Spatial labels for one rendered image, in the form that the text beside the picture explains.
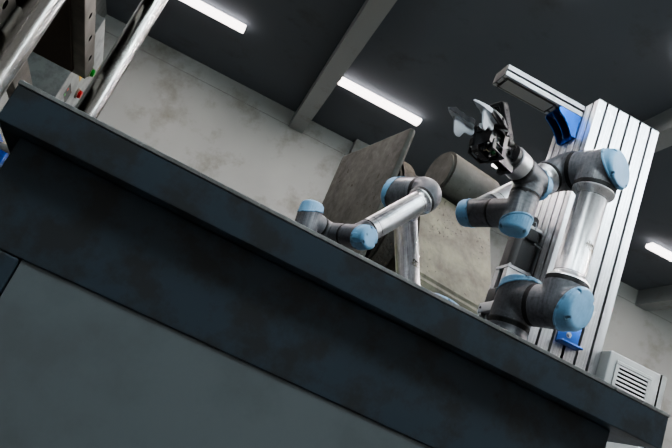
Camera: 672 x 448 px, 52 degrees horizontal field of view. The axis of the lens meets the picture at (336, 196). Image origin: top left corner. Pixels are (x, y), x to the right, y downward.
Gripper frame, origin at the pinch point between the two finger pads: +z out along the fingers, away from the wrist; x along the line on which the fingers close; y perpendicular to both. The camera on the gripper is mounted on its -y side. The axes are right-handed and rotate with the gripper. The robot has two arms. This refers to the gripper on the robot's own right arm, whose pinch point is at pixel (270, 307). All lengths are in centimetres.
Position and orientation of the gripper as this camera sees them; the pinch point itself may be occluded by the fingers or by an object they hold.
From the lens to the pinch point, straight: 201.8
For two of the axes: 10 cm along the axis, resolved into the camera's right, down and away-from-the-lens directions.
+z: -2.9, 8.7, -4.0
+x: -3.6, 2.9, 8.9
